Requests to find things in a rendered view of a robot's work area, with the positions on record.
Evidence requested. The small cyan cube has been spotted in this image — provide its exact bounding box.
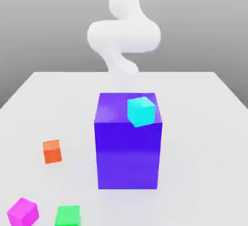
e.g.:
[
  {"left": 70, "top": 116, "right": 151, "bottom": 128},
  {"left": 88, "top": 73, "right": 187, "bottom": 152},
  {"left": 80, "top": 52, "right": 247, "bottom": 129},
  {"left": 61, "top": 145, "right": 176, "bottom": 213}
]
[{"left": 127, "top": 96, "right": 156, "bottom": 128}]

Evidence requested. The small orange cube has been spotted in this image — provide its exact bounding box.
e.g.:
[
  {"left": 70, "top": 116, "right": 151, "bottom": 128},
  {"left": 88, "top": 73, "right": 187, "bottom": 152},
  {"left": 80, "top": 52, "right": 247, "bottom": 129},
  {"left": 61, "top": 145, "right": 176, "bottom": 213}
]
[{"left": 43, "top": 139, "right": 62, "bottom": 164}]

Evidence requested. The small green cube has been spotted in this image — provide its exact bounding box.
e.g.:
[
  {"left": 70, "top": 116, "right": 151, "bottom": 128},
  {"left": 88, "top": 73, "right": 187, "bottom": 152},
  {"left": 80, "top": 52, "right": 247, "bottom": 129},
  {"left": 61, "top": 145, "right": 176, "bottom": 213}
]
[{"left": 54, "top": 205, "right": 81, "bottom": 226}]

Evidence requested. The small magenta cube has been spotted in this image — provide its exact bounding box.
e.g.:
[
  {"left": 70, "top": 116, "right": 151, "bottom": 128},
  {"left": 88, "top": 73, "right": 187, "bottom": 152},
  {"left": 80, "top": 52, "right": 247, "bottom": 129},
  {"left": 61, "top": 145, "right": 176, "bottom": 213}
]
[{"left": 7, "top": 197, "right": 40, "bottom": 226}]

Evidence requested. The large purple box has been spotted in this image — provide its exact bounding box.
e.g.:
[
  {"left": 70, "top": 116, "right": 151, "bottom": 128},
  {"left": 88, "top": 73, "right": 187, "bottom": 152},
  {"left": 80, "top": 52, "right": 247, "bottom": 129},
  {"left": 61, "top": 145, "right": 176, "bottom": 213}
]
[{"left": 93, "top": 92, "right": 163, "bottom": 190}]

